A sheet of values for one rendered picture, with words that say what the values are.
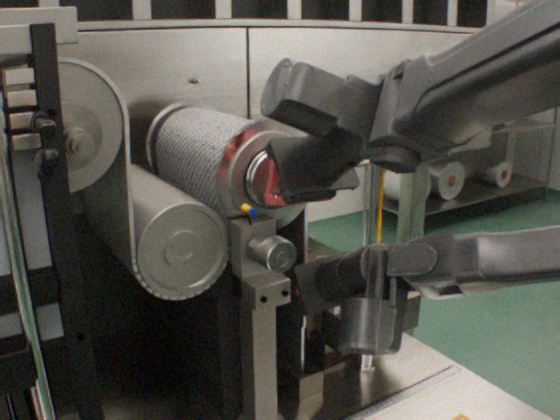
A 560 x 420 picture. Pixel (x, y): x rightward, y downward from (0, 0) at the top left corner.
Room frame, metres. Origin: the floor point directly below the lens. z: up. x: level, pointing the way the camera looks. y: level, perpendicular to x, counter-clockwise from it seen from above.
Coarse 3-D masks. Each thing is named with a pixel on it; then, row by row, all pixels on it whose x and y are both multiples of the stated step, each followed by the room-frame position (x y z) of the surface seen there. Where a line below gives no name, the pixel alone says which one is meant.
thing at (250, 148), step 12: (264, 132) 0.67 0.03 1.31; (276, 132) 0.68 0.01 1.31; (252, 144) 0.66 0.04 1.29; (264, 144) 0.67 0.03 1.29; (240, 156) 0.65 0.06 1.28; (252, 156) 0.66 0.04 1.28; (240, 168) 0.65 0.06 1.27; (228, 180) 0.65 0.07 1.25; (240, 180) 0.65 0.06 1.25; (240, 192) 0.65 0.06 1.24; (240, 204) 0.65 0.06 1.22; (252, 204) 0.66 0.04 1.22; (276, 216) 0.68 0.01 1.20
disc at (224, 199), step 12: (264, 120) 0.68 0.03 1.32; (240, 132) 0.66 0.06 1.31; (252, 132) 0.67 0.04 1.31; (288, 132) 0.70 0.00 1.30; (300, 132) 0.71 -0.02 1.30; (228, 144) 0.65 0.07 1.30; (240, 144) 0.66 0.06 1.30; (228, 156) 0.65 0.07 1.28; (228, 168) 0.65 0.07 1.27; (216, 180) 0.64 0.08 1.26; (216, 192) 0.64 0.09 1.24; (228, 192) 0.65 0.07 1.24; (228, 204) 0.65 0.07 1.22; (300, 204) 0.71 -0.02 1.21; (228, 216) 0.65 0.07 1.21; (240, 216) 0.66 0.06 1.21; (288, 216) 0.70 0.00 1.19; (276, 228) 0.69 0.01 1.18
